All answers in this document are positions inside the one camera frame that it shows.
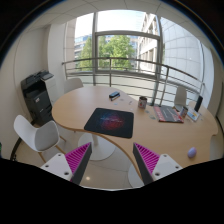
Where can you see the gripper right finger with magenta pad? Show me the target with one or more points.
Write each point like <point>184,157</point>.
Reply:
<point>153,166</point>

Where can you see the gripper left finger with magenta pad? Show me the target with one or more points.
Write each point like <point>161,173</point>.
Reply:
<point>70,166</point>

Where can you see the lilac computer mouse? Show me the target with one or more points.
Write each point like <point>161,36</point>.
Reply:
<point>192,152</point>

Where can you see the black galaxy print mouse pad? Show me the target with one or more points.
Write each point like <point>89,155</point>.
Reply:
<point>111,122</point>

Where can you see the white chair front left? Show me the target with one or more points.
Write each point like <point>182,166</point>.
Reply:
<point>38,139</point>

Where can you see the white chair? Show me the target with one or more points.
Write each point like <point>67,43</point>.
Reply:
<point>180,98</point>
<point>38,139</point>
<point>72,84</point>

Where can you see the red and black book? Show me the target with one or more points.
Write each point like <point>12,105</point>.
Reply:
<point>167,114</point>

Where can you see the patterned mug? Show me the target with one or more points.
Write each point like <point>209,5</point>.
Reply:
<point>142,102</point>

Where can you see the light blue booklet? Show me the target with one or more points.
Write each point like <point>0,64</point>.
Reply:
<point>193,115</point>

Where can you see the white chair far right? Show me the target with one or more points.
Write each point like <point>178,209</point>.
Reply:
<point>180,98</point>

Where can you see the black upright phone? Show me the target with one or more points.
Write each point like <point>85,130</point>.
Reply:
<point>198,103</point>

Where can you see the black stapler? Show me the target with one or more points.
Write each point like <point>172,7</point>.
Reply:
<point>114,95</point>

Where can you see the metal railing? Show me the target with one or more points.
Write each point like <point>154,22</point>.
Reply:
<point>137,77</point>

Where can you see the white chair far left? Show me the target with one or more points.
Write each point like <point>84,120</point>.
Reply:
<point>72,84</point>

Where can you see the black office printer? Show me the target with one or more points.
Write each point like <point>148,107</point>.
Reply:
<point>39,91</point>

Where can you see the white table pedestal base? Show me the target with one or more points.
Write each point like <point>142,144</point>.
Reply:
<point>101,148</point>

